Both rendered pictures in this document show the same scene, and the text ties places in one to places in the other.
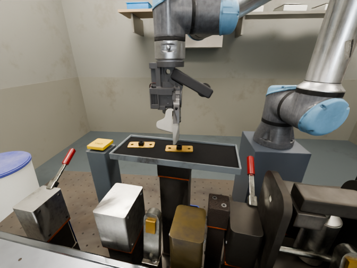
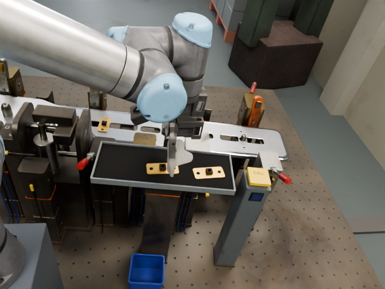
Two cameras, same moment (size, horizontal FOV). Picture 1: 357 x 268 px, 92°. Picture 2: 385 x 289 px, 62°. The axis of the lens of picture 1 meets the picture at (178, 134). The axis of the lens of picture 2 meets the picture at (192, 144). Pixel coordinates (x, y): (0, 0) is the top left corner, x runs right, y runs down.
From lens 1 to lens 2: 1.11 m
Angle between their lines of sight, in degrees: 112
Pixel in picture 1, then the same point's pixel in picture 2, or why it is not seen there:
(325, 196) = (59, 109)
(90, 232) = (258, 255)
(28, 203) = (270, 155)
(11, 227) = (344, 249)
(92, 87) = not seen: outside the picture
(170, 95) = not seen: hidden behind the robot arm
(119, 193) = (200, 145)
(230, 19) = not seen: hidden behind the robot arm
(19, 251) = (249, 150)
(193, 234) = (141, 136)
